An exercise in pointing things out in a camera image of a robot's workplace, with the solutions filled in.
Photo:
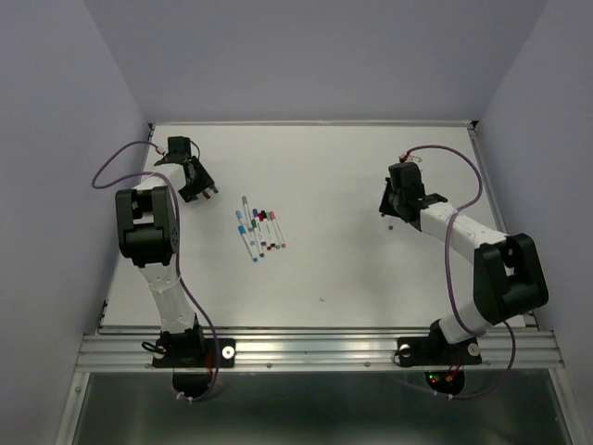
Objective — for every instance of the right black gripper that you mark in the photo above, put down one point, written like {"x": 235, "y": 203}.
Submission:
{"x": 385, "y": 200}

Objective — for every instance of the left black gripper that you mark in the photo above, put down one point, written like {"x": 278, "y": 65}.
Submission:
{"x": 197, "y": 181}

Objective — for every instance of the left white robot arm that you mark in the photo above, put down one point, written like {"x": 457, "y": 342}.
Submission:
{"x": 149, "y": 235}

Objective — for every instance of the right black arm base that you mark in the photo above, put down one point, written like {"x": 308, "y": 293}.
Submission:
{"x": 445, "y": 361}

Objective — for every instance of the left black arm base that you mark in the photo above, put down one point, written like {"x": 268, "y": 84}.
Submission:
{"x": 194, "y": 359}

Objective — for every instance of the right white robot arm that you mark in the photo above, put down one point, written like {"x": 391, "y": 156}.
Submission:
{"x": 508, "y": 279}

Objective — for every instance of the grey marker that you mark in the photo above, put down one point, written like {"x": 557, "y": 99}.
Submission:
{"x": 247, "y": 213}

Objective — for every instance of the light blue marker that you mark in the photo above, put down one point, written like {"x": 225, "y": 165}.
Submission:
{"x": 255, "y": 244}

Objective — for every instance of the purple marker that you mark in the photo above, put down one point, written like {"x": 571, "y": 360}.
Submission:
{"x": 262, "y": 238}

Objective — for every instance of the red marker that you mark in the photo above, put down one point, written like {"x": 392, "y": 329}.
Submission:
{"x": 266, "y": 230}

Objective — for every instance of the black marker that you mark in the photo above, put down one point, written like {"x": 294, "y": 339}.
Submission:
{"x": 270, "y": 230}

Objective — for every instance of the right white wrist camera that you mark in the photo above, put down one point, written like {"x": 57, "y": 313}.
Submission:
{"x": 408, "y": 157}

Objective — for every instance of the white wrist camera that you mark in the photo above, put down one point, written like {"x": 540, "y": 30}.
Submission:
{"x": 179, "y": 151}
{"x": 408, "y": 157}

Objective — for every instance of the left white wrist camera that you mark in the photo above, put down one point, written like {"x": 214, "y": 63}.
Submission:
{"x": 179, "y": 151}

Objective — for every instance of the aluminium front rail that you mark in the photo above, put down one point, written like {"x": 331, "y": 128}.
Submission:
{"x": 293, "y": 350}

